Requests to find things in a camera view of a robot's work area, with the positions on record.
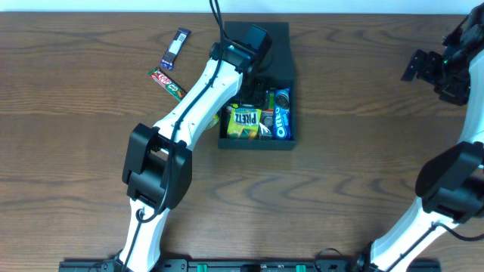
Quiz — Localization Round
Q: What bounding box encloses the red KitKat Milo bar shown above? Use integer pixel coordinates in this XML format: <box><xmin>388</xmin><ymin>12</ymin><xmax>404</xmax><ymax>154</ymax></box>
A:
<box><xmin>147</xmin><ymin>67</ymin><xmax>187</xmax><ymax>102</ymax></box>

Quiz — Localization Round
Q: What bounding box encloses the blue Oreo cookie pack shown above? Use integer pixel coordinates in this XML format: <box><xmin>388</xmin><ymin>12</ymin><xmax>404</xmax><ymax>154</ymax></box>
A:
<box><xmin>272</xmin><ymin>88</ymin><xmax>291</xmax><ymax>140</ymax></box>

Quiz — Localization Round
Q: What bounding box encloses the dark green box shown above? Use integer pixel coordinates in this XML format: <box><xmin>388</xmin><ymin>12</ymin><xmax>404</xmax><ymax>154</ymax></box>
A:
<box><xmin>218</xmin><ymin>21</ymin><xmax>297</xmax><ymax>150</ymax></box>

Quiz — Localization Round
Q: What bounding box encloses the dark blue chocolate bar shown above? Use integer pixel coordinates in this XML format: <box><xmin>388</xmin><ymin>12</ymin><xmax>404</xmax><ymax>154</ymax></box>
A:
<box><xmin>160</xmin><ymin>28</ymin><xmax>191</xmax><ymax>70</ymax></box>

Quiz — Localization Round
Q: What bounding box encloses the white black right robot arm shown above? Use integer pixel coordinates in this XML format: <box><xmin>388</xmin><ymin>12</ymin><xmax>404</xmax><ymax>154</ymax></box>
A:
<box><xmin>358</xmin><ymin>25</ymin><xmax>483</xmax><ymax>271</ymax></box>

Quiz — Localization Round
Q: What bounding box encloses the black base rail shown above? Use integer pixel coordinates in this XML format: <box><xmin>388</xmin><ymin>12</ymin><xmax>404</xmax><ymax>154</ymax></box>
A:
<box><xmin>58</xmin><ymin>258</ymin><xmax>442</xmax><ymax>272</ymax></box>

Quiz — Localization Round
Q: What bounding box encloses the yellow Mentos bottle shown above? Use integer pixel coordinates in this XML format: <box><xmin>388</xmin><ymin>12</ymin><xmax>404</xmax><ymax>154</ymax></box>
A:
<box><xmin>206</xmin><ymin>113</ymin><xmax>220</xmax><ymax>130</ymax></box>

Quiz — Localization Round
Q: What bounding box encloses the green gummy candy bag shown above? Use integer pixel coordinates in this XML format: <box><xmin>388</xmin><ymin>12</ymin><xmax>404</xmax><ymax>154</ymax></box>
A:
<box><xmin>225</xmin><ymin>88</ymin><xmax>276</xmax><ymax>141</ymax></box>

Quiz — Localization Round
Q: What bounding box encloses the yellow Pretz snack box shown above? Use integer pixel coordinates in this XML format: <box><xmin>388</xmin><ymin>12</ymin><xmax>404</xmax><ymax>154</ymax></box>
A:
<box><xmin>227</xmin><ymin>107</ymin><xmax>262</xmax><ymax>140</ymax></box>

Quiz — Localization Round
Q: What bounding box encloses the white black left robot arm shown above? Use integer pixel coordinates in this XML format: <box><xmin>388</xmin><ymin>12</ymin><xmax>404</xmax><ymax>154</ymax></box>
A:
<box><xmin>115</xmin><ymin>41</ymin><xmax>270</xmax><ymax>271</ymax></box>

